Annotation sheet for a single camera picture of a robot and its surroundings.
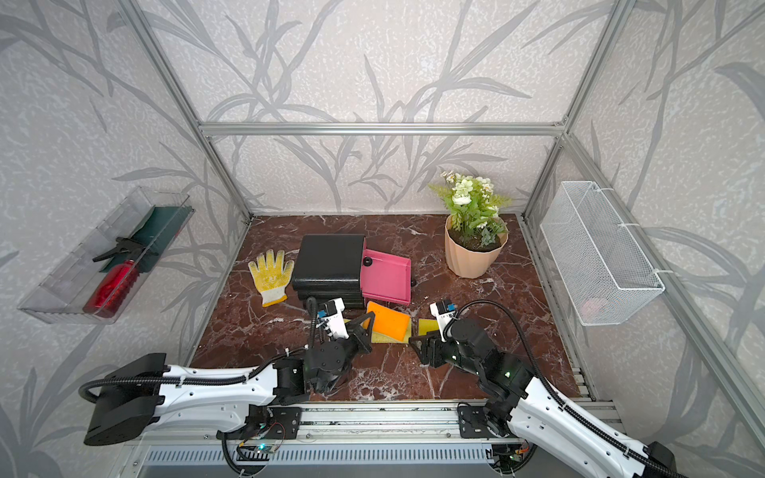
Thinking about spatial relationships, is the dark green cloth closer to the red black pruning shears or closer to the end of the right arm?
the red black pruning shears

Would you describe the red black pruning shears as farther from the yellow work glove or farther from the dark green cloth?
the yellow work glove

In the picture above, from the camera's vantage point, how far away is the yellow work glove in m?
0.98

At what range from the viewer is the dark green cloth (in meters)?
0.65

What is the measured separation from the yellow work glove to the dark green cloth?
323 mm
